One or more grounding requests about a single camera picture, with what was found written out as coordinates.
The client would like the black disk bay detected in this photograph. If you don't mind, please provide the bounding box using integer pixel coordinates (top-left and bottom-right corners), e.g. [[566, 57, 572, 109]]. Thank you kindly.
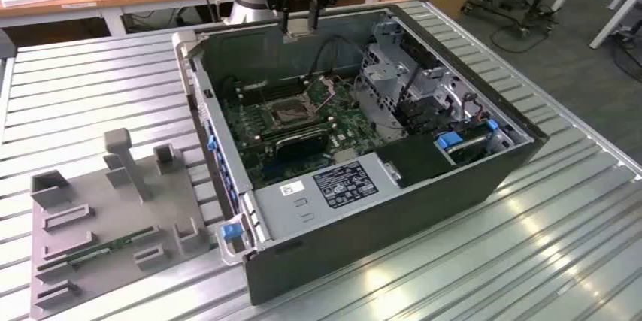
[[395, 95, 449, 135]]

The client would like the grey parts rack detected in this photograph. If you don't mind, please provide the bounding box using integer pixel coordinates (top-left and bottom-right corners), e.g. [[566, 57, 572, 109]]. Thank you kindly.
[[28, 128, 212, 320]]

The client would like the silver CPU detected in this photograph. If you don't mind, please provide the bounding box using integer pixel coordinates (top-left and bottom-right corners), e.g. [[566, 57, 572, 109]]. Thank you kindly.
[[281, 29, 315, 44]]

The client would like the metal drive cage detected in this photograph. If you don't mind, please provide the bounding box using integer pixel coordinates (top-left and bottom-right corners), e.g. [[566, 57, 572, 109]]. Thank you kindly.
[[358, 16, 422, 138]]

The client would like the green RAM stick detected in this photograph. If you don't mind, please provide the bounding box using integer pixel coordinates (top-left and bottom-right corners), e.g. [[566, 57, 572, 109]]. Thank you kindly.
[[258, 125, 329, 140], [64, 227, 155, 266]]

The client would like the green motherboard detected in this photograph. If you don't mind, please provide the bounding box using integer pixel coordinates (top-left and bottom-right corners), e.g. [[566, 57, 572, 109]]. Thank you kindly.
[[220, 72, 387, 191]]

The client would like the CPU socket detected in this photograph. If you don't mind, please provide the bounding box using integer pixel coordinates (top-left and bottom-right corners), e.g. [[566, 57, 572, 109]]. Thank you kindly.
[[265, 95, 326, 132]]

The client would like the grey power supply unit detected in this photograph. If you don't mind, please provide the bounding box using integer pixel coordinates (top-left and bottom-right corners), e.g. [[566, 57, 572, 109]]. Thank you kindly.
[[249, 153, 403, 244]]

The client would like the blue disk carrier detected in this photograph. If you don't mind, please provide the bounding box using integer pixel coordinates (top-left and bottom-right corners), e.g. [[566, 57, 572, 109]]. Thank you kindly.
[[434, 131, 491, 167]]

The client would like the black PC case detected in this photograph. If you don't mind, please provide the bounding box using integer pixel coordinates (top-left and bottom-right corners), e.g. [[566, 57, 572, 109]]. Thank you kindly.
[[170, 0, 547, 307]]

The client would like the blue case latch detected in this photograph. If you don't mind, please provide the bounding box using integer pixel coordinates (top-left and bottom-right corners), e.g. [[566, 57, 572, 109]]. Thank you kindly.
[[219, 224, 243, 242]]

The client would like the graphics card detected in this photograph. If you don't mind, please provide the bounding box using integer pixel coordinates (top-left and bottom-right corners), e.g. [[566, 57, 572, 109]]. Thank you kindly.
[[273, 127, 331, 163]]

